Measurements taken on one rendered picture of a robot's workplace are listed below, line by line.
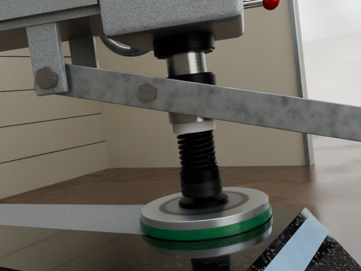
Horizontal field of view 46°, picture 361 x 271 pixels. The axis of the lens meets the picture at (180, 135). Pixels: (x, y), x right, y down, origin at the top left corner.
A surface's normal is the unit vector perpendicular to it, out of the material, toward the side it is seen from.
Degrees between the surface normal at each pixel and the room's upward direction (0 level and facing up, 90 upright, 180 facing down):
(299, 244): 45
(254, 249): 0
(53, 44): 90
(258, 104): 90
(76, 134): 90
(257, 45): 90
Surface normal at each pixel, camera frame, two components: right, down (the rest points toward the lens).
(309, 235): 0.51, -0.75
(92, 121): 0.80, -0.06
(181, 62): -0.25, 0.11
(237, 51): -0.58, 0.15
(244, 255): -0.13, -0.99
